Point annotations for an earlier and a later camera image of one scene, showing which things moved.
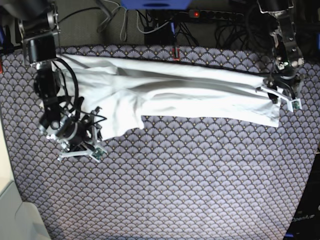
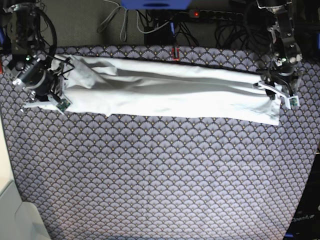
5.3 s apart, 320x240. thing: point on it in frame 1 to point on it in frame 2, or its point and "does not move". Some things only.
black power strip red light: [212, 13] does not move
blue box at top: [156, 4] does not move
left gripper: [80, 136] to [43, 85]
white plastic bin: [20, 220] does not move
